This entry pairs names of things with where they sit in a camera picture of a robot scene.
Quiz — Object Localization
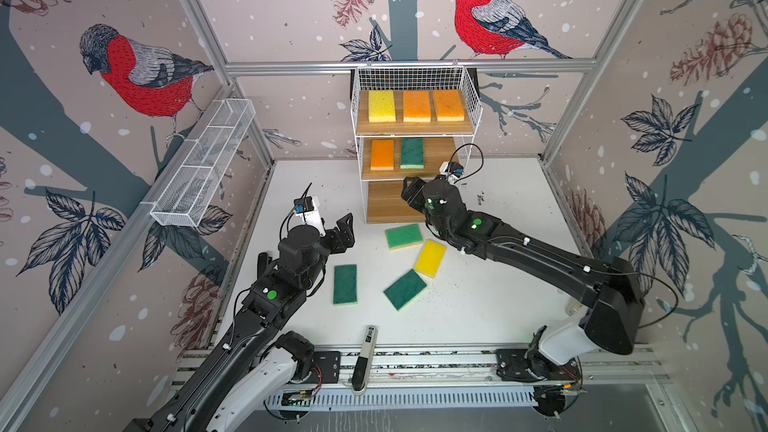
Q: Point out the black white handheld scraper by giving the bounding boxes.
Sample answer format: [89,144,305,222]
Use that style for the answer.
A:
[350,325,378,396]

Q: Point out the white wire wall basket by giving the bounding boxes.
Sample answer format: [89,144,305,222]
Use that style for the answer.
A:
[150,98,255,227]

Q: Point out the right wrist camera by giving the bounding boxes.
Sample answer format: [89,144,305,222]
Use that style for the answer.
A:
[439,161,464,184]

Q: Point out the light green sponge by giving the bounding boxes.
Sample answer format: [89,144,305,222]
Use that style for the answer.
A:
[385,223,423,251]

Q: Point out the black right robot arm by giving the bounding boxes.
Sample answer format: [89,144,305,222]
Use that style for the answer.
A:
[401,175,645,383]

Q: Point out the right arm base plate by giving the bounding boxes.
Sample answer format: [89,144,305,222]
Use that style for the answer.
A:
[494,348,582,383]

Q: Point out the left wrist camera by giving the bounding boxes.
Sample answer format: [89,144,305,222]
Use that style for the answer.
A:
[293,195,325,237]

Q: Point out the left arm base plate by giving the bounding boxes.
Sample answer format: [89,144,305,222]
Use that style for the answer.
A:
[290,351,341,385]

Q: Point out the yellow sponge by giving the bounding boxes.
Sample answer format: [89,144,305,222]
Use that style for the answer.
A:
[413,240,446,279]
[368,90,396,123]

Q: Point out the black stapler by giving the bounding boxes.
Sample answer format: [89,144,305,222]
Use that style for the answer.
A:
[256,252,271,279]

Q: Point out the dark green sponge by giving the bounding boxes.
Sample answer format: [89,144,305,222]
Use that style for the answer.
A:
[332,264,357,306]
[384,269,427,310]
[400,137,425,170]

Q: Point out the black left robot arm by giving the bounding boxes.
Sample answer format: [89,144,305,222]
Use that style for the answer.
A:
[126,214,355,431]

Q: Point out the orange sponge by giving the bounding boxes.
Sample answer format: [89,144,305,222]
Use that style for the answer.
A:
[370,139,395,171]
[403,91,432,123]
[433,90,465,122]

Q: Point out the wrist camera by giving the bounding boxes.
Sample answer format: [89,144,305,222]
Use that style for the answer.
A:
[293,195,325,237]
[439,161,464,184]

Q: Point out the small clear plastic container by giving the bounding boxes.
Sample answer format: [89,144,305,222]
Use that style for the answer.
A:
[566,301,582,316]

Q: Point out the aluminium frame crossbar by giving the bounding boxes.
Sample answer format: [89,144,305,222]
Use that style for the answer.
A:
[224,58,597,77]

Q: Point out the white wire wooden shelf unit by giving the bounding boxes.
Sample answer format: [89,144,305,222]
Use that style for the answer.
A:
[350,66,482,224]

